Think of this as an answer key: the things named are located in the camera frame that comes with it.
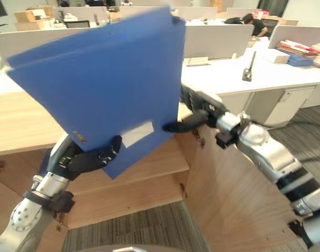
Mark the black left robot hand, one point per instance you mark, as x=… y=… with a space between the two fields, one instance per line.
x=88 y=158

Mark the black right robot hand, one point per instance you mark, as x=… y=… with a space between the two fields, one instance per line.
x=194 y=113

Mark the blue file folder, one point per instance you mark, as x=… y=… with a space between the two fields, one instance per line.
x=96 y=86

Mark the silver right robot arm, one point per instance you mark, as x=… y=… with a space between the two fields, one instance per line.
x=275 y=155

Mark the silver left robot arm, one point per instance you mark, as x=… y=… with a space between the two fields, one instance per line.
x=25 y=212

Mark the wooden office cabinet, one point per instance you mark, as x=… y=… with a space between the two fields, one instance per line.
x=138 y=181

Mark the white office desk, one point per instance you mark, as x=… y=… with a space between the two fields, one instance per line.
x=254 y=73

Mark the wooden cabinet door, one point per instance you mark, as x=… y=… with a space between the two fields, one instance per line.
x=236 y=189

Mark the grey desk partition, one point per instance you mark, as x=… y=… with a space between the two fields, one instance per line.
x=36 y=42
x=217 y=42
x=297 y=35

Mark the white under-desk drawer unit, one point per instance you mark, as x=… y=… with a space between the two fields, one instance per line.
x=283 y=105

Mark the white flat box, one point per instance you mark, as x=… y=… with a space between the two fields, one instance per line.
x=276 y=56

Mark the person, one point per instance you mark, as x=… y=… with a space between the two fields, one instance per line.
x=255 y=25

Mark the stack of papers and folders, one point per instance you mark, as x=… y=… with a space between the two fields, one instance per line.
x=299 y=51

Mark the cardboard box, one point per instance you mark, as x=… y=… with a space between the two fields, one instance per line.
x=27 y=16

